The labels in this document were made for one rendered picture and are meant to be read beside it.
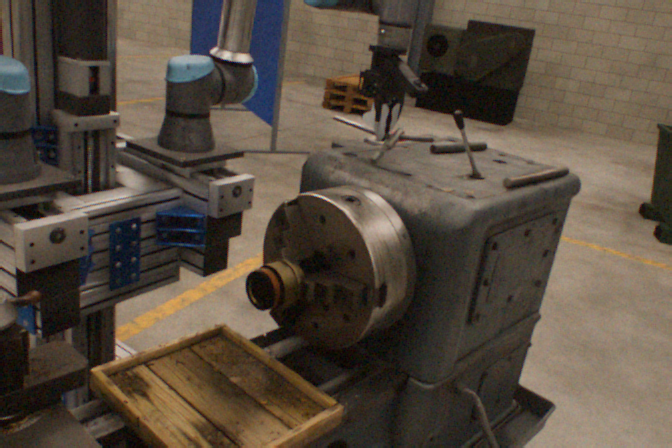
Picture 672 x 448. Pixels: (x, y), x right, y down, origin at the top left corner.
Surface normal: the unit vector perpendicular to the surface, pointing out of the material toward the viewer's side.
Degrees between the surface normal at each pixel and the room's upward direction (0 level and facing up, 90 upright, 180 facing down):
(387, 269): 68
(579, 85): 90
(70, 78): 90
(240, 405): 0
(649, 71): 90
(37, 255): 90
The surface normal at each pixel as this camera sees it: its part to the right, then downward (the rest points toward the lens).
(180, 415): 0.13, -0.92
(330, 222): -0.68, 0.18
